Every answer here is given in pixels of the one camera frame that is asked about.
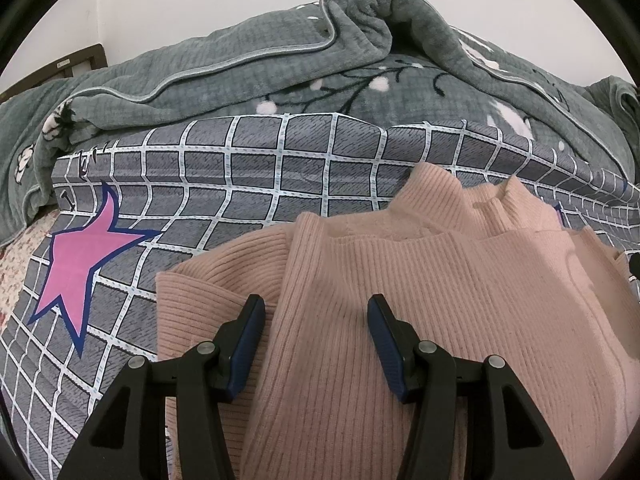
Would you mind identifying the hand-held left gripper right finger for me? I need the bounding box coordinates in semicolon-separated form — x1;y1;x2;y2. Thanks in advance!
366;295;576;480

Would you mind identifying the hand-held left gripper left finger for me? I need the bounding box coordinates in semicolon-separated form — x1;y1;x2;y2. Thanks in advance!
57;294;266;480

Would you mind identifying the pink knit sweater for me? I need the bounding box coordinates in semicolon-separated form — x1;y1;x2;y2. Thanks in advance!
155;162;640;480

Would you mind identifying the grey plaid star blanket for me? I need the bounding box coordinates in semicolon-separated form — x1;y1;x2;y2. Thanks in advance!
0;114;640;480

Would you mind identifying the floral bed sheet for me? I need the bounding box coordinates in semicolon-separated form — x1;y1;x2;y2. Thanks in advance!
0;207;61;321

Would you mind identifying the grey fleece blanket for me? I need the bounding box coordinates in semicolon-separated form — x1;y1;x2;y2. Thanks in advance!
0;0;640;241

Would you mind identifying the dark wooden bed frame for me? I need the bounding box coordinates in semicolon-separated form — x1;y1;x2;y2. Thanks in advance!
0;42;108;106

